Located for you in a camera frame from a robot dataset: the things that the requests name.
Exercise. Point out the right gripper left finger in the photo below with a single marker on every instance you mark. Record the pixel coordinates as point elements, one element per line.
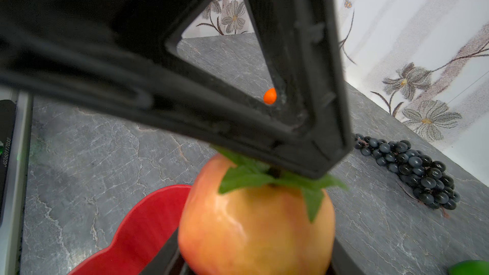
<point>168,261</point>

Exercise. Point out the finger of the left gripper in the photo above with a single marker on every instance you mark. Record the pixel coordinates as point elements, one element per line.
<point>120,57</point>

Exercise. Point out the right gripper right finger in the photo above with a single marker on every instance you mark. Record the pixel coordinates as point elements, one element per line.
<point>342,263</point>

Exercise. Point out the red flower-shaped bowl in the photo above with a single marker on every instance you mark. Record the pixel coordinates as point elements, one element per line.
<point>141,234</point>

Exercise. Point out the red strawberry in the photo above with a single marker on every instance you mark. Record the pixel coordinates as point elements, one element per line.
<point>243,216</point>

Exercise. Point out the green pepper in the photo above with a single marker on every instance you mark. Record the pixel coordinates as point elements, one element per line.
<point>470,267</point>

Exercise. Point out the black grape bunch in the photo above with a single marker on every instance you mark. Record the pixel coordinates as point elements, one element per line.
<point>422,178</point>

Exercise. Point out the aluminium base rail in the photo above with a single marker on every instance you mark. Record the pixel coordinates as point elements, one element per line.
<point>16,120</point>

